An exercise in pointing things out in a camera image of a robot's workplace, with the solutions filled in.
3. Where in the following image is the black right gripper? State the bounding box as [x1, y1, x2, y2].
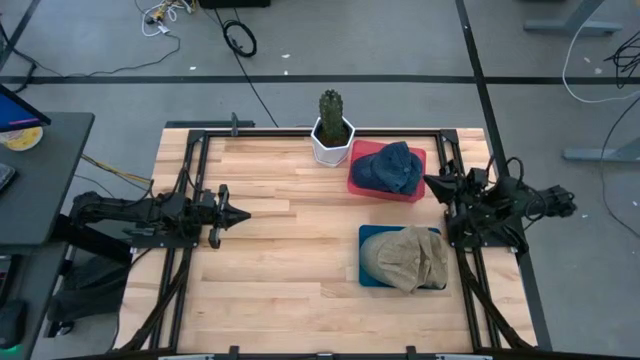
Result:
[423, 160, 489, 206]

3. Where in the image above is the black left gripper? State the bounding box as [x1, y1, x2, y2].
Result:
[202, 184, 252, 250]

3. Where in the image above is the teal plastic tray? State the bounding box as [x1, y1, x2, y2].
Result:
[357, 224, 449, 290]

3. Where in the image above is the pink red plastic tray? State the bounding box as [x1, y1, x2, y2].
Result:
[346, 139, 428, 203]

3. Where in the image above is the white faceted plant pot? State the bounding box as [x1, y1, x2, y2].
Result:
[310, 116, 356, 168]

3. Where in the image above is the green cactus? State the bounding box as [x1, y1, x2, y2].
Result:
[318, 88, 351, 147]

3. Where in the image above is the grey desk leg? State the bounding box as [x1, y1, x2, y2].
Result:
[523, 0, 624, 37]
[563, 134, 640, 164]

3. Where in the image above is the black bag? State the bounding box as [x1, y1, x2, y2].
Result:
[47, 254, 132, 326]

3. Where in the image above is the black desk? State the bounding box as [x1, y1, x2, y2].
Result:
[0, 112, 96, 247]

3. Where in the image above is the black box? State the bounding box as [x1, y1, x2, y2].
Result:
[198, 0, 272, 9]

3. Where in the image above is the yellow white round disc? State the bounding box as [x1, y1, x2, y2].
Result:
[0, 125, 44, 152]

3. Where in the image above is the dark grey device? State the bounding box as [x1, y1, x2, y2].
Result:
[0, 162, 18, 194]

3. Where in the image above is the computer monitor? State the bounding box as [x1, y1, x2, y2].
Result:
[0, 82, 52, 134]

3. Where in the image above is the black device with light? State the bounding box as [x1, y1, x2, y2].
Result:
[0, 298, 32, 360]

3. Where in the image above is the black aluminium table frame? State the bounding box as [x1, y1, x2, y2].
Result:
[117, 119, 554, 360]

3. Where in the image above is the long black cable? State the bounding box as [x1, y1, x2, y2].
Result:
[213, 7, 280, 129]

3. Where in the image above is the yellow floor cable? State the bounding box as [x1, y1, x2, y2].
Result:
[79, 153, 152, 184]

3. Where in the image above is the curved black cable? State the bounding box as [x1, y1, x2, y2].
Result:
[599, 94, 640, 239]

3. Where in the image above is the coiled black cable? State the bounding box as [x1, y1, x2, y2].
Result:
[222, 18, 259, 59]

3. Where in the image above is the white floor cable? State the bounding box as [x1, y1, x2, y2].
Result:
[562, 19, 640, 105]

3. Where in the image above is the thin black cable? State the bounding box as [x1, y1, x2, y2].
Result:
[0, 22, 182, 94]

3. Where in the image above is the white cable bundle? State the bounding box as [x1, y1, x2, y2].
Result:
[133, 0, 197, 39]

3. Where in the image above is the black cable bundle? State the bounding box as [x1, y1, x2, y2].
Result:
[603, 29, 640, 90]

